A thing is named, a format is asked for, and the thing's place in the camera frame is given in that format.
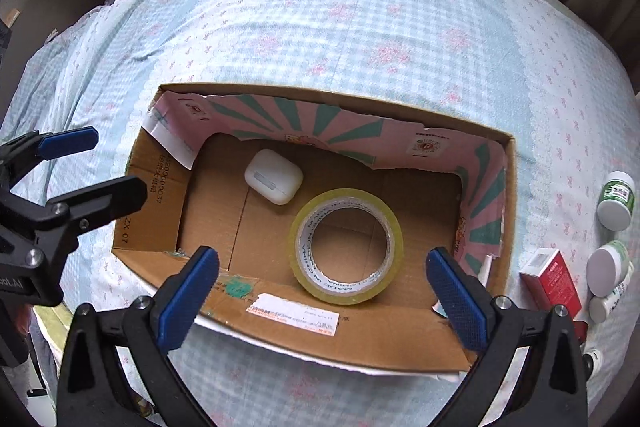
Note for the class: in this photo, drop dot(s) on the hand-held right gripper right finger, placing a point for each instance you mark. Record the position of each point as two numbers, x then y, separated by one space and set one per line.
457 302

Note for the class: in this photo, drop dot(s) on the clear packing tape roll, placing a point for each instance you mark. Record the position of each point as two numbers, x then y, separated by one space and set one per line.
345 294

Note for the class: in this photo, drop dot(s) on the white bottle with green label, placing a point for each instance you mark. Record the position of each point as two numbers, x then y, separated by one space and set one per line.
617 202

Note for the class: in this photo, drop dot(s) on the cardboard box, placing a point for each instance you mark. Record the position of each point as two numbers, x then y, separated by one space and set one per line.
320 332

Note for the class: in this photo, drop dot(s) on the white round jar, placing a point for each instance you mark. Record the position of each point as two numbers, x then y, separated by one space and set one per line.
607 269

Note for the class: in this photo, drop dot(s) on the small dark-capped white bottle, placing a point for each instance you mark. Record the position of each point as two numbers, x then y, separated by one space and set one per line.
594 359

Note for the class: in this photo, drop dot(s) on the red carton box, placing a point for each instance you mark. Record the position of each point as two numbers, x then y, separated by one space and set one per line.
552 282

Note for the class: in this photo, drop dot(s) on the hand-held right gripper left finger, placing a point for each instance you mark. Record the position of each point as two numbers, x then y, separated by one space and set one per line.
187 302

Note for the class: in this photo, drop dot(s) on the white earbuds case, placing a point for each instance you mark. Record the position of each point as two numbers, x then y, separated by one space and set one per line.
272 177

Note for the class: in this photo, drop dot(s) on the checkered floral bed sheet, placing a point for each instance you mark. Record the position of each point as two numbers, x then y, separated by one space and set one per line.
350 32

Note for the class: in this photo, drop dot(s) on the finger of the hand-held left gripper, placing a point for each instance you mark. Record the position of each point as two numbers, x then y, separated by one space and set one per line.
70 142
115 199

